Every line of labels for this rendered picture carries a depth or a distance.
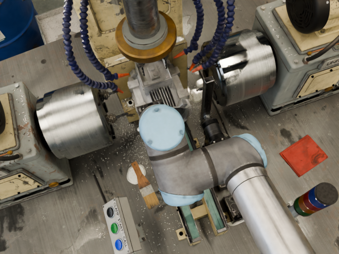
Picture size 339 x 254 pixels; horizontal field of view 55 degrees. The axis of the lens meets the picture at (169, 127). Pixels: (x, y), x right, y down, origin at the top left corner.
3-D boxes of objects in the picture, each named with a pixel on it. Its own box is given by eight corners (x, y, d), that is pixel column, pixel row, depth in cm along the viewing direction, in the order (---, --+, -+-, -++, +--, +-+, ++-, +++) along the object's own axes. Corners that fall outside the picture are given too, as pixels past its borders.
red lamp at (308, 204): (299, 194, 95) (304, 190, 91) (318, 187, 96) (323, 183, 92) (309, 214, 93) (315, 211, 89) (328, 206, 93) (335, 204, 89)
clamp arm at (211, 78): (200, 113, 121) (202, 76, 98) (207, 111, 121) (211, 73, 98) (203, 121, 120) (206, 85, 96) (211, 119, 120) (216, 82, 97)
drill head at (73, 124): (25, 124, 133) (-9, 93, 110) (112, 96, 135) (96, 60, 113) (36, 181, 123) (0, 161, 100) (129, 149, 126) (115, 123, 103)
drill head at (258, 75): (180, 73, 138) (178, 35, 115) (270, 44, 141) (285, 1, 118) (202, 125, 128) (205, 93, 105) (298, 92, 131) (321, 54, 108)
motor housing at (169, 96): (131, 94, 135) (123, 68, 117) (175, 80, 136) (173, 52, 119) (146, 137, 127) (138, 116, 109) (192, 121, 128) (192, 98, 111)
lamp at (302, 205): (294, 197, 99) (299, 194, 95) (313, 190, 100) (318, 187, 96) (304, 216, 97) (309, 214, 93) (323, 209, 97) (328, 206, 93)
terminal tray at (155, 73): (135, 70, 121) (132, 59, 114) (163, 62, 122) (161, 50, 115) (145, 98, 116) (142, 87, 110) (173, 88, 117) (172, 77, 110)
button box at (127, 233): (113, 204, 109) (101, 205, 105) (127, 195, 105) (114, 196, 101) (127, 256, 102) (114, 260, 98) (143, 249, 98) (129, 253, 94)
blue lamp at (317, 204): (304, 190, 91) (309, 187, 87) (323, 183, 92) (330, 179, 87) (315, 211, 89) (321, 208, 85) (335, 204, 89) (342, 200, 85)
